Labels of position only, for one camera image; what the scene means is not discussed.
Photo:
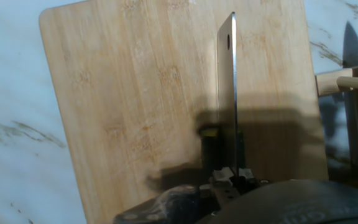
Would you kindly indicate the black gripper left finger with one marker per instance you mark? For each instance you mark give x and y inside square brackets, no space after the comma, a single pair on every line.
[224,177]

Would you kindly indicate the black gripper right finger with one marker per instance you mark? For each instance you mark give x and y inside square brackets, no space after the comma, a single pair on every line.
[247,177]

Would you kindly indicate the green cucumber piece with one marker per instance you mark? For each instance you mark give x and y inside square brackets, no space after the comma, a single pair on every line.
[209,152]

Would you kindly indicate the steel cleaver knife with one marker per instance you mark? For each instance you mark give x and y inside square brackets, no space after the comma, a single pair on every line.
[227,77]

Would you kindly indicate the wooden cutting board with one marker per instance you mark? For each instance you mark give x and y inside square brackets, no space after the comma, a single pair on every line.
[135,93]

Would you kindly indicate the wooden peg knife rack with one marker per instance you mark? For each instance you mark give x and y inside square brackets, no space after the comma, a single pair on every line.
[328,82]

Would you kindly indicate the steel kitchen knife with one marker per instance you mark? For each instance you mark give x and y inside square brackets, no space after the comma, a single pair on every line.
[353,46]

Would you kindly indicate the white marble pattern mat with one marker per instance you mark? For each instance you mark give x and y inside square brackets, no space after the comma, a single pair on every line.
[11,93]

